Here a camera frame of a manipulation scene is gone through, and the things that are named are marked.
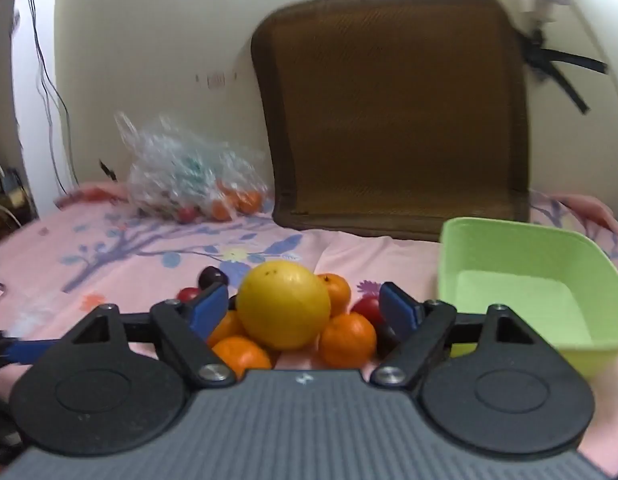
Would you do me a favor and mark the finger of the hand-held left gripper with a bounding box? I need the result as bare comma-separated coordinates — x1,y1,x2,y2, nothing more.
0,331,62,375

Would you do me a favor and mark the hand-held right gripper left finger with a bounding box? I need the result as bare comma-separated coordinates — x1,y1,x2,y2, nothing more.
71,281,237,389

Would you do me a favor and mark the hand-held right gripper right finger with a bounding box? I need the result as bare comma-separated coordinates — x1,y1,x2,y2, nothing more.
371,281,537,389

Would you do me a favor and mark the dark red cherry tomato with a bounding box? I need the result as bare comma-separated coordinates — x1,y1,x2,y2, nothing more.
198,266,229,291

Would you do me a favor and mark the small orange tangerine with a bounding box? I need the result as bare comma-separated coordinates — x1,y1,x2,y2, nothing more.
211,336,273,380
319,312,378,369

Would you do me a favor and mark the small orange tomato back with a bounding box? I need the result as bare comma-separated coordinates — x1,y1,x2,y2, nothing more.
316,273,352,317

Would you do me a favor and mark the large yellow grapefruit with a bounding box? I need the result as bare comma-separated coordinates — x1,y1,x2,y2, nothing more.
236,261,332,352

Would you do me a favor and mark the light green plastic basin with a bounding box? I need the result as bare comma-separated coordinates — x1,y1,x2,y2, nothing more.
436,217,618,378

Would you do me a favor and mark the pink floral bedsheet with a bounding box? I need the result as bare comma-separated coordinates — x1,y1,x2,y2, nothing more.
0,180,618,480

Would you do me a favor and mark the clear plastic bag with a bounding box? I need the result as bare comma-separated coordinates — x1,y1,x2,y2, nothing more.
114,110,270,224

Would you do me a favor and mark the dark bedside clutter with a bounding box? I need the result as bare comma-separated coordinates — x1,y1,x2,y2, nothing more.
0,160,40,246

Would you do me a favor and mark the brown woven seat cushion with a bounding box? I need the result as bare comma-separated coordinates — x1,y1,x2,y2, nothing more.
250,0,532,243

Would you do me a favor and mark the cream padded headboard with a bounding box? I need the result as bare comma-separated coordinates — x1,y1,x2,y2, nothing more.
54,0,618,241

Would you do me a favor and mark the black hanging cable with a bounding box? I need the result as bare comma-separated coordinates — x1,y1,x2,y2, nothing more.
19,0,82,196

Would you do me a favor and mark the black cushion strap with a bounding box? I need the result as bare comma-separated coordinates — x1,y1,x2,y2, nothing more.
516,27,610,115

